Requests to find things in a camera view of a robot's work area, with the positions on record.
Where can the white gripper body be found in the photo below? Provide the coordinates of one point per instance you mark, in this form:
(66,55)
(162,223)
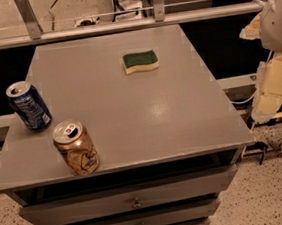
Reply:
(278,23)

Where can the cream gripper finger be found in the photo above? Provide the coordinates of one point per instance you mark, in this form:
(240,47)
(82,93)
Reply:
(252,30)

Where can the green and yellow sponge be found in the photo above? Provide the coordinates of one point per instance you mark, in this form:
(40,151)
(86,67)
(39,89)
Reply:
(140,62)

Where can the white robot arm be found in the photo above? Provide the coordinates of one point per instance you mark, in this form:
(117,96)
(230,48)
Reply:
(267,27)

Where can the orange soda can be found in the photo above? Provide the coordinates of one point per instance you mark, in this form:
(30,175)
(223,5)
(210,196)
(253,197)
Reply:
(72,140)

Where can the blue soda can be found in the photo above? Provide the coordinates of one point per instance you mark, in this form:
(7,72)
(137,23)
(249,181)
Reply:
(29,105)

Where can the grey drawer cabinet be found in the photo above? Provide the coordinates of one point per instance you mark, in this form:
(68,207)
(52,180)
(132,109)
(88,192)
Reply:
(146,126)

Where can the top drawer with knob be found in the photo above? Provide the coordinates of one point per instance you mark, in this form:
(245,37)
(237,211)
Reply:
(129,198)

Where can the metal railing frame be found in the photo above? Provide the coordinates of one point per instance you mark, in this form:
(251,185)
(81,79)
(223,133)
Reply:
(27,22)

